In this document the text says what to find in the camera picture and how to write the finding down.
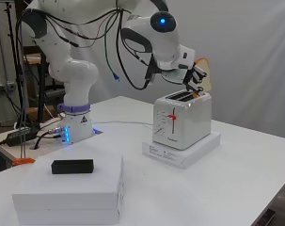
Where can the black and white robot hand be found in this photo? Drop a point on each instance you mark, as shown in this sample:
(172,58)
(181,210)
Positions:
(176,73)

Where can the toast slice with orange crust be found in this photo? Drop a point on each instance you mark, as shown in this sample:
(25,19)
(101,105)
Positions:
(206,78)

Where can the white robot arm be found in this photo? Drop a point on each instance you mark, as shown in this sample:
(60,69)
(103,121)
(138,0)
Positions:
(76,75)

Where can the steel toaster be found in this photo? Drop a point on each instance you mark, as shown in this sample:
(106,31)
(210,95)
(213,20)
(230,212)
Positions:
(192,125)

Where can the white hanging sheet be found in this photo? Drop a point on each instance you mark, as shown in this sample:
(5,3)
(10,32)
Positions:
(242,62)

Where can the white flat box with print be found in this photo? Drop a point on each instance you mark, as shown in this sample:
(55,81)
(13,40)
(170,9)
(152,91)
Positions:
(179,158)

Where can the black block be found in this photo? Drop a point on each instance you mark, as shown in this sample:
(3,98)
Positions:
(72,167)

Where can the wooden shelf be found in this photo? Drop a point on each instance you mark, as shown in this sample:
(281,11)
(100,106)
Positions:
(32,58)

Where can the black stand pole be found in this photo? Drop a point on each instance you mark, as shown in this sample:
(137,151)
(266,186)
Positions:
(20,94)

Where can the black power strip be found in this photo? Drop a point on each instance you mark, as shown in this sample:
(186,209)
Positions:
(21,136)

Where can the orange clamp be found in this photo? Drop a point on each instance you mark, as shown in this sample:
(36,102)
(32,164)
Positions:
(23,162)

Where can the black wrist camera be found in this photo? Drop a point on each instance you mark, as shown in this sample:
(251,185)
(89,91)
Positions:
(153,70)

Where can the grey wall outlet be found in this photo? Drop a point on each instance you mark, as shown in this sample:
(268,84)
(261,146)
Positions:
(8,86)

